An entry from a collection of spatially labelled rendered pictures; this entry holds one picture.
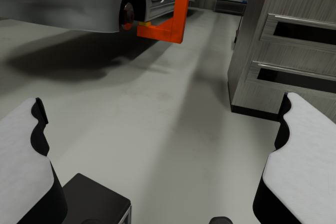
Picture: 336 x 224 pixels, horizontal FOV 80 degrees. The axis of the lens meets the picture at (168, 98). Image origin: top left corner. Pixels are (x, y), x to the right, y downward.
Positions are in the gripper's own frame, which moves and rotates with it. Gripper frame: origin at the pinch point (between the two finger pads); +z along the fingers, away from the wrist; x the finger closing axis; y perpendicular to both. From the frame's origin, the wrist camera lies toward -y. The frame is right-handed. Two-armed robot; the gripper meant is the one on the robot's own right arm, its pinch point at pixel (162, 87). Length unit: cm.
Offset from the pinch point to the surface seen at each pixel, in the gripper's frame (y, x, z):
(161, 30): 57, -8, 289
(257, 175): 135, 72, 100
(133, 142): 120, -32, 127
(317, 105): 114, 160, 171
